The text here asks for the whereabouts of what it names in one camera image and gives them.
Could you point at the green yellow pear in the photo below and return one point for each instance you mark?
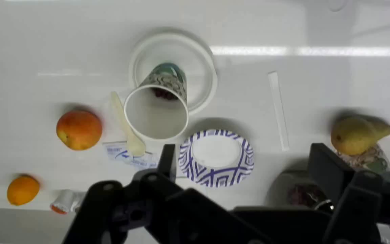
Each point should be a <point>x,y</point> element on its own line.
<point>355,133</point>

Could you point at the blue patterned paper bowl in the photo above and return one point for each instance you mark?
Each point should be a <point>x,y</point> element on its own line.
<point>213,177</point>

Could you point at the small creamer cup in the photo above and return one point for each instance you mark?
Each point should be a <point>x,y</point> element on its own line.
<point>66,201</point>

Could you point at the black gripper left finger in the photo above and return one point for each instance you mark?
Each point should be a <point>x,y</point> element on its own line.
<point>168,163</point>

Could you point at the red yellow peach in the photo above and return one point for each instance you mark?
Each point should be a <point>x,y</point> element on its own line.
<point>79,129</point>

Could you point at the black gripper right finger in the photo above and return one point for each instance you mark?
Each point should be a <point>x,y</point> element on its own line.
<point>330,167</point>

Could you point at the white patterned paper cup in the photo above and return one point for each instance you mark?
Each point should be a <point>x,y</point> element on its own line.
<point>158,113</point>

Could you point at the blue white sachet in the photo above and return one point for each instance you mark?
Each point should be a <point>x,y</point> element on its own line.
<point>116,154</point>

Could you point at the shiny chrome metal vessel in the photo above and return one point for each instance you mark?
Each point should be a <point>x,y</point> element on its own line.
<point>303,194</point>

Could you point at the white plastic spoon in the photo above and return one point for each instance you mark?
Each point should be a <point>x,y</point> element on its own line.
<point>134,143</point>

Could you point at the small orange fruit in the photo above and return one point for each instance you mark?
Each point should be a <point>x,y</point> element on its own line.
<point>22,190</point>

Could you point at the white round plate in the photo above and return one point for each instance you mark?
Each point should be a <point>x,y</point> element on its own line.
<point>196,59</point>

